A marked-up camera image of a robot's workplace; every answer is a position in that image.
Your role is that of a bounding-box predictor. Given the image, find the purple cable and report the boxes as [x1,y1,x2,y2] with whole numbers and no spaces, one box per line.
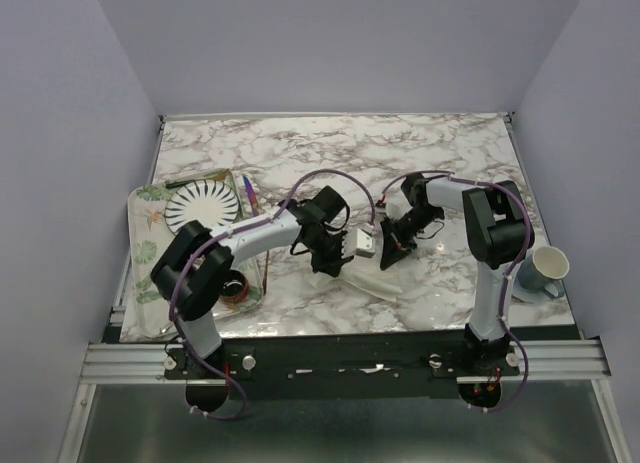
[379,171,531,415]
[169,169,376,422]

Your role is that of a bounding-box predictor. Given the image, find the green chopsticks on tray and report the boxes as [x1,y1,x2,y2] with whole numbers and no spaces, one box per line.
[164,168,231,190]

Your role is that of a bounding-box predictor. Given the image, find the white cloth napkin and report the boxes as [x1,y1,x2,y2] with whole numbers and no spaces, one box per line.
[307,256,403,302]

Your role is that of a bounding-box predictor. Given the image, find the white saucer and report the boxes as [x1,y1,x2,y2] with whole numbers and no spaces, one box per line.
[512,281,565,304]

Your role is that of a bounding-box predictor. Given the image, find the iridescent purple utensil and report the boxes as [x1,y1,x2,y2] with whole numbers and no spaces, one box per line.
[242,175,260,216]

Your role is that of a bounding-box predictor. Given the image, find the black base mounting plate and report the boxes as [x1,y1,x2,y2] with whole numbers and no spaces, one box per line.
[165,330,520,401]

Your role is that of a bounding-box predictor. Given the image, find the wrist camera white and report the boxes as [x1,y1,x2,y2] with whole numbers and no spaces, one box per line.
[376,200,402,221]
[341,228,376,258]

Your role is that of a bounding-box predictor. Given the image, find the aluminium frame rail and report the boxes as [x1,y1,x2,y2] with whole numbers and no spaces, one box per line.
[80,340,611,385]

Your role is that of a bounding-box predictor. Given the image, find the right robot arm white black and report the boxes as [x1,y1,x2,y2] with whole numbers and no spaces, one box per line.
[380,170,535,375]

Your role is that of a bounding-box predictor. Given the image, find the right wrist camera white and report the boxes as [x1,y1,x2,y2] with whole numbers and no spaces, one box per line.
[376,200,402,221]

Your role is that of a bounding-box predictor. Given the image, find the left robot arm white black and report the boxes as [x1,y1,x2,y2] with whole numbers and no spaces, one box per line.
[150,186,354,378]

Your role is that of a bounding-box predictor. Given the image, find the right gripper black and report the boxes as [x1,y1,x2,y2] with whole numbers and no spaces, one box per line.
[380,206,442,270]

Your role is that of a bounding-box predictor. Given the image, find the black and copper small bowl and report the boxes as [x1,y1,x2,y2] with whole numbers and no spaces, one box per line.
[219,270,249,305]

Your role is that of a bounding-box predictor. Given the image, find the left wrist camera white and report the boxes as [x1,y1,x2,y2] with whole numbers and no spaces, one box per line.
[341,228,376,258]

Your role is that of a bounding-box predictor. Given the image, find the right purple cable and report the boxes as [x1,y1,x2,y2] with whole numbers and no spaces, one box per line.
[379,171,531,415]

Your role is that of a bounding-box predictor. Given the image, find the rose gold fork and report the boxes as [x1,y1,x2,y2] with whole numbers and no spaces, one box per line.
[262,251,270,294]

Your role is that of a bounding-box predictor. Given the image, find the white plate blue stripes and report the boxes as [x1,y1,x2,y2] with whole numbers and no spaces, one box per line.
[164,179,240,234]

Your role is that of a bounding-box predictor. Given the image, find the leaf pattern serving tray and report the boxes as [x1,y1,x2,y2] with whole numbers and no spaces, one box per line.
[120,170,252,343]

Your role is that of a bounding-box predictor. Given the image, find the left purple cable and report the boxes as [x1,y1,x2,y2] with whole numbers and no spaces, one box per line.
[169,169,376,422]

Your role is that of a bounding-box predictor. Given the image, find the blue grey mug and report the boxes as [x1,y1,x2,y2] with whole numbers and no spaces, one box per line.
[516,246,570,299]

